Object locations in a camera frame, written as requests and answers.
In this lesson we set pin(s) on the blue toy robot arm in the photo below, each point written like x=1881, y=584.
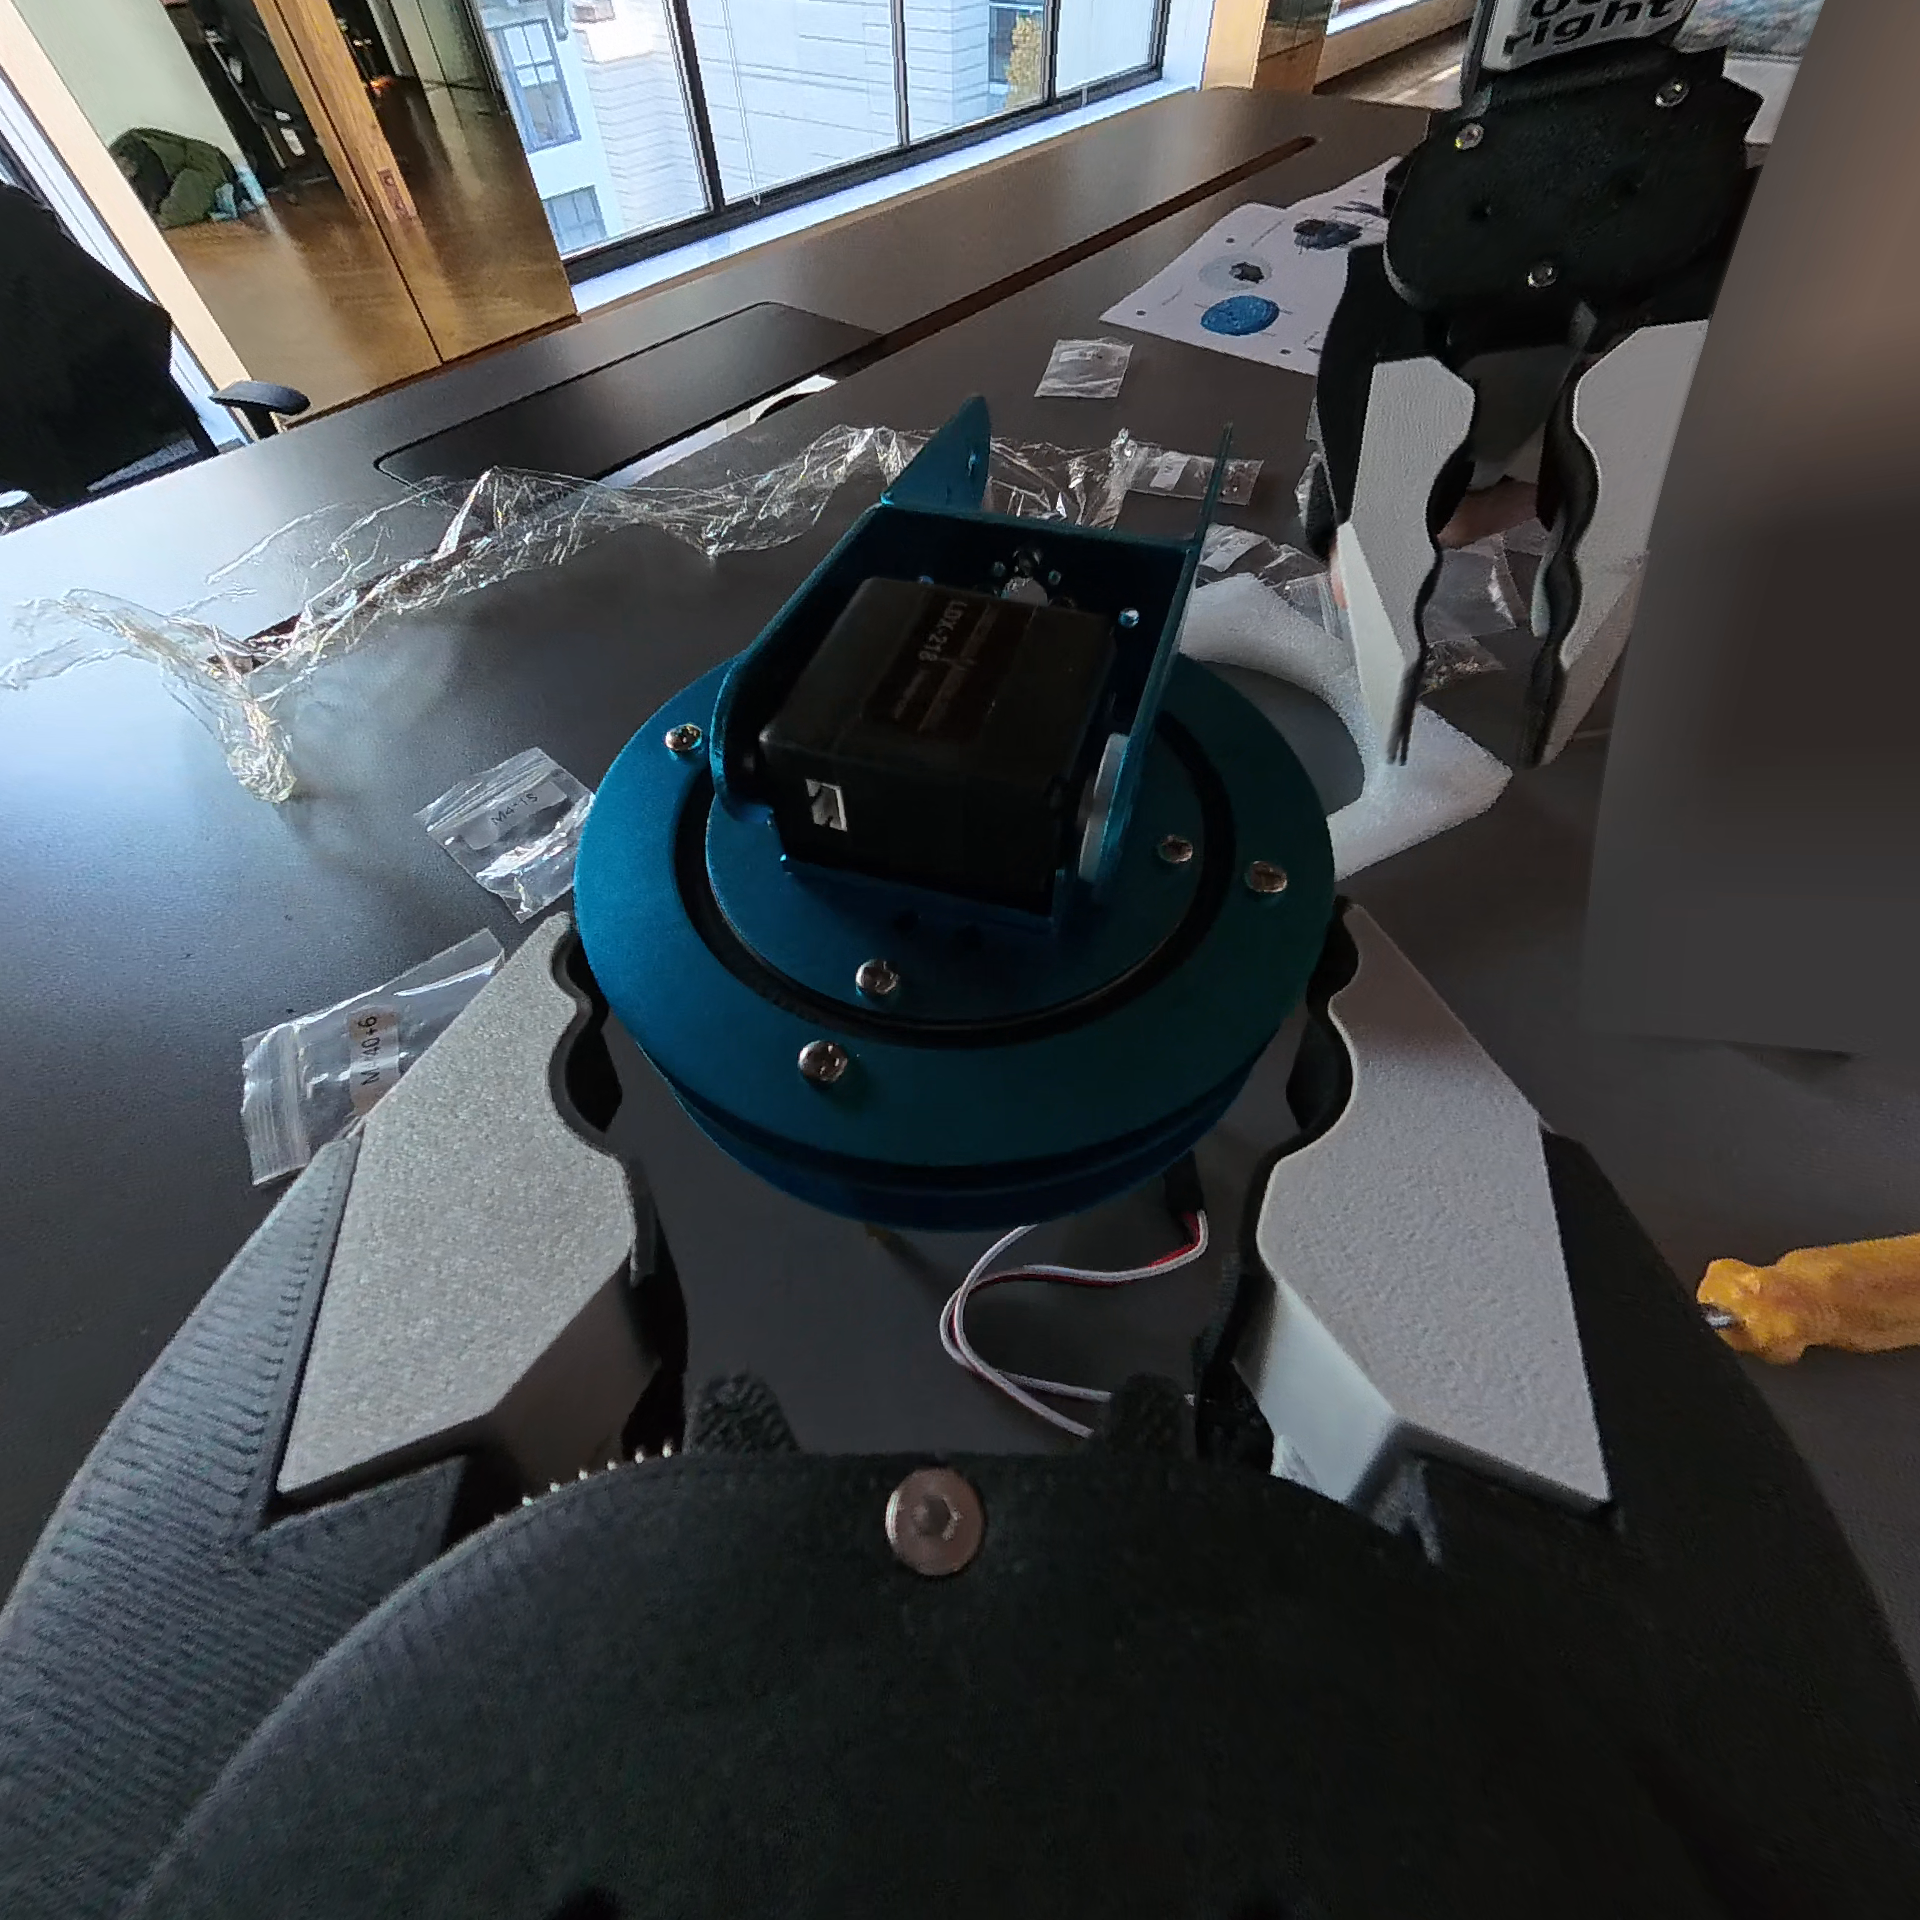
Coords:
x=974, y=1079

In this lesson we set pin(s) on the dark grey desk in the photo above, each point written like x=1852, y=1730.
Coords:
x=151, y=901

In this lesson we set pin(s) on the small clear zip bag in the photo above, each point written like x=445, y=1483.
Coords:
x=1163, y=473
x=329, y=1052
x=502, y=831
x=1265, y=562
x=1478, y=617
x=1083, y=372

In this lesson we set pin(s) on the white foam piece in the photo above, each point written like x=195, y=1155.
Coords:
x=1441, y=795

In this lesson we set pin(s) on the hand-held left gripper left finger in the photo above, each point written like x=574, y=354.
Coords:
x=465, y=1229

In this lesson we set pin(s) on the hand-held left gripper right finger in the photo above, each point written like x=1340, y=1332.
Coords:
x=1423, y=1244

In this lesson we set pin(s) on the black office chair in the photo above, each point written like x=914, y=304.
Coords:
x=75, y=359

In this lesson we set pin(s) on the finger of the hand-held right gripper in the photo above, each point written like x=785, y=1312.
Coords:
x=1630, y=436
x=1400, y=450

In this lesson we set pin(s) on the printed paper sheet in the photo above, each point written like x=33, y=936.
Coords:
x=1172, y=303

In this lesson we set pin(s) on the clear plastic wrap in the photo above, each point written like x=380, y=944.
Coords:
x=451, y=518

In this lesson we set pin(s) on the green jacket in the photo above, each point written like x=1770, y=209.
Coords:
x=177, y=177

